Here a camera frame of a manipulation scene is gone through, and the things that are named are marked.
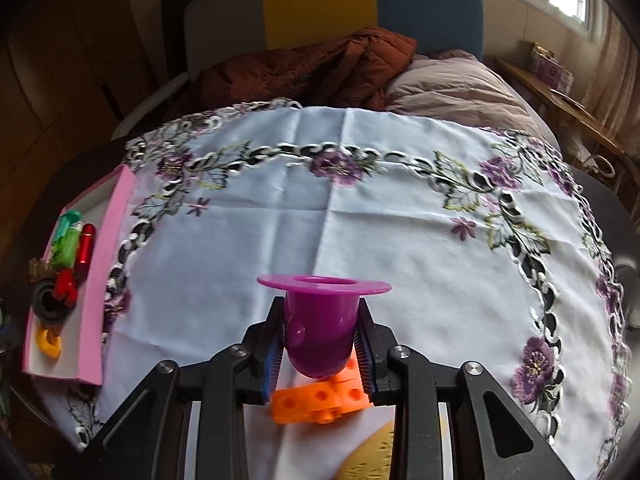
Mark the red notched plastic block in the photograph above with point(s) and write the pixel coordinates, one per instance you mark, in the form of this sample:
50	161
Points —
65	285

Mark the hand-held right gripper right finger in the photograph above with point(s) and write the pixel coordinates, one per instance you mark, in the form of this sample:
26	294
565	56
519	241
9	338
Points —
364	365

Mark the orange crown-shaped plastic piece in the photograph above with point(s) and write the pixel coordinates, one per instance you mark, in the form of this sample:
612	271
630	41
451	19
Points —
47	345

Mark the yellow and blue padded headboard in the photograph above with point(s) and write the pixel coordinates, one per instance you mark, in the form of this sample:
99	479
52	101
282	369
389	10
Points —
350	5

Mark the pink shallow box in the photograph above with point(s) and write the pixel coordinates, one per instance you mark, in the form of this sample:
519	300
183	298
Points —
95	310

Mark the orange holed block toy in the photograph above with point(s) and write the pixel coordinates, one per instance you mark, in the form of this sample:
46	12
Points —
300	402

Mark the pink patterned gift boxes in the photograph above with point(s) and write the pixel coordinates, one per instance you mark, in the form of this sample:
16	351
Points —
552	67

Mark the rust brown padded jacket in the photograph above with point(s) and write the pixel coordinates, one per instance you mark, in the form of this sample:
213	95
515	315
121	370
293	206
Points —
300	75

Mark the magenta flanged plastic cup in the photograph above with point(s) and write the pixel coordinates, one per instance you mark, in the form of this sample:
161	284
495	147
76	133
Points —
320	330

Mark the yellow ridged plastic piece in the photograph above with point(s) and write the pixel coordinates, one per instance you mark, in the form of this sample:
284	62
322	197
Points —
372	455

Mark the red metal capsule tube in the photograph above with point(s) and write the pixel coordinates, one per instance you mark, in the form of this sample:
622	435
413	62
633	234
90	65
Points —
85	247

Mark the wooden side table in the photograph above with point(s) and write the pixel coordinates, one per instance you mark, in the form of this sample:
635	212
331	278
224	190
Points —
550	95

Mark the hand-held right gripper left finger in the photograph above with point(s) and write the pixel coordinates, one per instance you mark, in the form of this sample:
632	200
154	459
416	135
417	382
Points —
272	365

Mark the light green plastic toy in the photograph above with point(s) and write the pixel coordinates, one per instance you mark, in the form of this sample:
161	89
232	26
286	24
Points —
65	250

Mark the pale pink curtain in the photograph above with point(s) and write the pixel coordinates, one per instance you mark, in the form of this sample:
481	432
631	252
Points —
610	70

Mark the teal green plastic piece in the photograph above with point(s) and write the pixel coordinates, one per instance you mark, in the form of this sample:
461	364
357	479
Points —
71	220

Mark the white embroidered floral tablecloth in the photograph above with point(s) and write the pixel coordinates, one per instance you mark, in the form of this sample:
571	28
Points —
350	210

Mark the brown ornate trinket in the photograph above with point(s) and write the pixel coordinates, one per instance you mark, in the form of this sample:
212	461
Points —
40	269

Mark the pale pink duvet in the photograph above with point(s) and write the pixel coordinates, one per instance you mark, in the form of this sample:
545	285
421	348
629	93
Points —
460	95

